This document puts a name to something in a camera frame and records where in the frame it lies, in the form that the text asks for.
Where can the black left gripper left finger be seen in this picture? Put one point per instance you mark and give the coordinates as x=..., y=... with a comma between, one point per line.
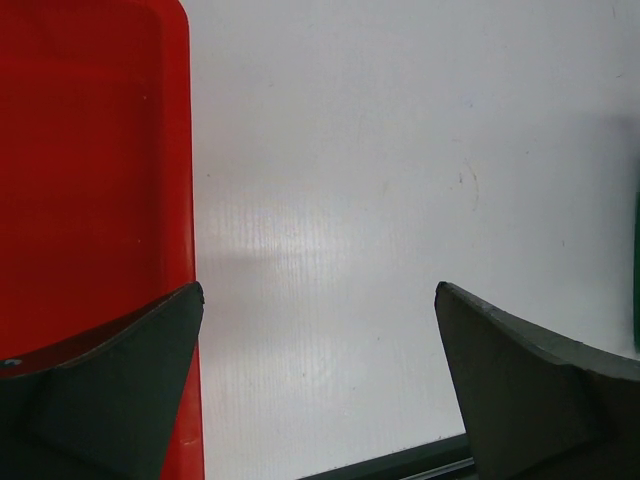
x=101, y=404

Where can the red plastic tray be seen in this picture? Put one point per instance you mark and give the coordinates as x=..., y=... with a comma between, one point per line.
x=96, y=177

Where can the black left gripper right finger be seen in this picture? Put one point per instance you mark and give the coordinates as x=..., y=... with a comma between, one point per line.
x=536, y=404

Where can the green folded t shirt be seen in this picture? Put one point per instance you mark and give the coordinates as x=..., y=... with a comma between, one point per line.
x=636, y=275

